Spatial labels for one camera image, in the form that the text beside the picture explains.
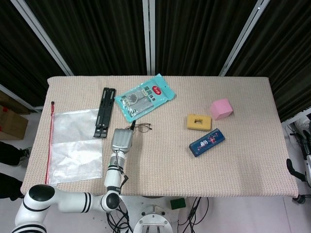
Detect black cloth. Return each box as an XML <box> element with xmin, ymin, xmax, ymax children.
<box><xmin>0</xmin><ymin>172</ymin><xmax>25</xmax><ymax>201</ymax></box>
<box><xmin>0</xmin><ymin>141</ymin><xmax>25</xmax><ymax>166</ymax></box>

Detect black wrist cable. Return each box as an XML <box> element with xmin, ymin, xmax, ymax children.
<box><xmin>114</xmin><ymin>150</ymin><xmax>130</xmax><ymax>188</ymax></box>

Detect black folding laptop stand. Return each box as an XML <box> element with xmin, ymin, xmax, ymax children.
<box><xmin>93</xmin><ymin>87</ymin><xmax>116</xmax><ymax>139</ymax></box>

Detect grey metal frame post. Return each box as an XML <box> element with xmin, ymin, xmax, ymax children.
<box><xmin>0</xmin><ymin>83</ymin><xmax>39</xmax><ymax>113</ymax></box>
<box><xmin>11</xmin><ymin>0</ymin><xmax>74</xmax><ymax>76</ymax></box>
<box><xmin>218</xmin><ymin>0</ymin><xmax>271</xmax><ymax>77</ymax></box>
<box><xmin>142</xmin><ymin>0</ymin><xmax>156</xmax><ymax>75</ymax></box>
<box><xmin>281</xmin><ymin>104</ymin><xmax>311</xmax><ymax>127</ymax></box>

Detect white black machine with cables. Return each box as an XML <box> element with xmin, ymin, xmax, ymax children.
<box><xmin>285</xmin><ymin>116</ymin><xmax>311</xmax><ymax>203</ymax></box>

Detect dark blue rectangular box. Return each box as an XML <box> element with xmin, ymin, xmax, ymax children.
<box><xmin>189</xmin><ymin>128</ymin><xmax>225</xmax><ymax>158</ymax></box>

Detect beige waffle tablecloth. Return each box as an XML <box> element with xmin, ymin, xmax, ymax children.
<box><xmin>21</xmin><ymin>75</ymin><xmax>299</xmax><ymax>199</ymax></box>

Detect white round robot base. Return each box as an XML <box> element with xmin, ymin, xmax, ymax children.
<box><xmin>120</xmin><ymin>195</ymin><xmax>188</xmax><ymax>233</ymax></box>

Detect teal plastic product package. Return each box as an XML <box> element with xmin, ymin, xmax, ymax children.
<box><xmin>114</xmin><ymin>73</ymin><xmax>176</xmax><ymax>123</ymax></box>

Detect pink cube box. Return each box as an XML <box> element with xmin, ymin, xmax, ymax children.
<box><xmin>209</xmin><ymin>98</ymin><xmax>234</xmax><ymax>121</ymax></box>

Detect thin-framed eyeglasses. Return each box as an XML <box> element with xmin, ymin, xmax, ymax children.
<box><xmin>125</xmin><ymin>122</ymin><xmax>153</xmax><ymax>133</ymax></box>

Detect black floor cable bundle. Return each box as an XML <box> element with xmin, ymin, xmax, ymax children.
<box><xmin>177</xmin><ymin>196</ymin><xmax>210</xmax><ymax>233</ymax></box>
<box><xmin>104</xmin><ymin>201</ymin><xmax>134</xmax><ymax>233</ymax></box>

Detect green block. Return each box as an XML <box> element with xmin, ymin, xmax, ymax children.
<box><xmin>170</xmin><ymin>198</ymin><xmax>187</xmax><ymax>211</ymax></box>

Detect brown cardboard box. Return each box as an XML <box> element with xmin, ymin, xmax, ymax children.
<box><xmin>0</xmin><ymin>104</ymin><xmax>29</xmax><ymax>140</ymax></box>
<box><xmin>0</xmin><ymin>91</ymin><xmax>32</xmax><ymax>115</ymax></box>

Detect black pleated curtain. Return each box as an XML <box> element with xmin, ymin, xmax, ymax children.
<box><xmin>227</xmin><ymin>0</ymin><xmax>311</xmax><ymax>122</ymax></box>
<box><xmin>155</xmin><ymin>0</ymin><xmax>257</xmax><ymax>76</ymax></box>
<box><xmin>24</xmin><ymin>0</ymin><xmax>148</xmax><ymax>76</ymax></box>
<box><xmin>0</xmin><ymin>0</ymin><xmax>67</xmax><ymax>107</ymax></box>

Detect yellow sponge with hole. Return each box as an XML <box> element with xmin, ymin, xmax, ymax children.
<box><xmin>186</xmin><ymin>113</ymin><xmax>213</xmax><ymax>132</ymax></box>

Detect clear red-zipper plastic bag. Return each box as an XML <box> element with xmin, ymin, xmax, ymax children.
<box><xmin>45</xmin><ymin>101</ymin><xmax>104</xmax><ymax>185</ymax></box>

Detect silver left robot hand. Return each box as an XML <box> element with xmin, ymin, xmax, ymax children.
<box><xmin>110</xmin><ymin>119</ymin><xmax>137</xmax><ymax>154</ymax></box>

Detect grey white sneaker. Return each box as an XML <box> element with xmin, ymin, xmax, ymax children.
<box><xmin>19</xmin><ymin>147</ymin><xmax>31</xmax><ymax>167</ymax></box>

